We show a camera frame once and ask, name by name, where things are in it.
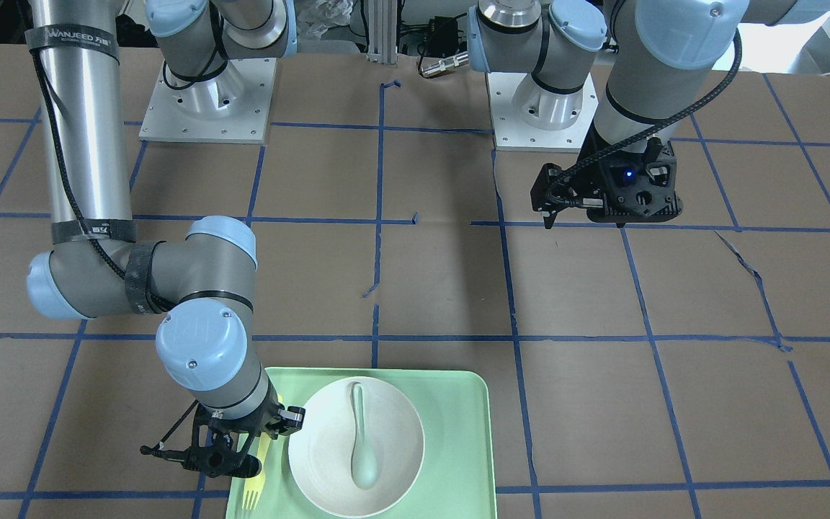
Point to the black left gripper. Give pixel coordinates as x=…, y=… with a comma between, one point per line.
x=597, y=175

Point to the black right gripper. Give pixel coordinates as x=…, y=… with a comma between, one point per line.
x=289, y=418

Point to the cream round plate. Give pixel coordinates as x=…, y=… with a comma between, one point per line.
x=319, y=455

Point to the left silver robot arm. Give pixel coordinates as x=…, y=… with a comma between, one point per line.
x=673, y=58

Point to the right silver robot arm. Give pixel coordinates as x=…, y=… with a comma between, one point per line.
x=203, y=285

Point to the light green spoon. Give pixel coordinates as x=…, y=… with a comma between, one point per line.
x=364, y=467

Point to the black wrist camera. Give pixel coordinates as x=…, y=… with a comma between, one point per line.
x=555, y=189

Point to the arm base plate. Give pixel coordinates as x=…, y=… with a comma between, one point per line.
x=231, y=108
x=545, y=115

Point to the aluminium frame post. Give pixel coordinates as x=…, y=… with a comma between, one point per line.
x=382, y=26

